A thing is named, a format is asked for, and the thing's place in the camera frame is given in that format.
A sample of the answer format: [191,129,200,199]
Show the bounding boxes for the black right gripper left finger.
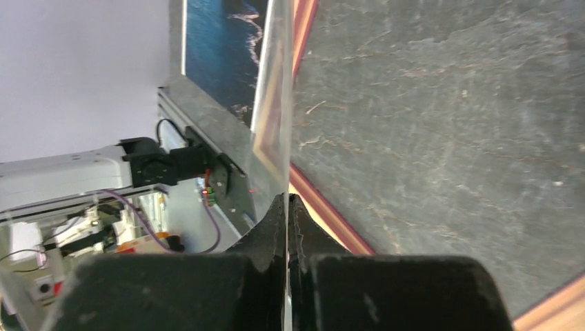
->
[42,194,286,330]

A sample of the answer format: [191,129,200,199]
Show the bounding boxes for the seascape photo print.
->
[184,0,268,126]

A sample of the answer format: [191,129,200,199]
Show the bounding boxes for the clear acrylic sheet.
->
[250,1,295,330]

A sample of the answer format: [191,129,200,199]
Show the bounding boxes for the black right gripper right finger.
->
[288,194,513,330]

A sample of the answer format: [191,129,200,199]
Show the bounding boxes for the pink wooden picture frame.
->
[293,1,584,330]

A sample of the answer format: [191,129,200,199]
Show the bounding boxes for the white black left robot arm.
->
[1,137,217,223]

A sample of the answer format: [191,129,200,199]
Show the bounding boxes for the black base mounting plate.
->
[185,126,257,234]

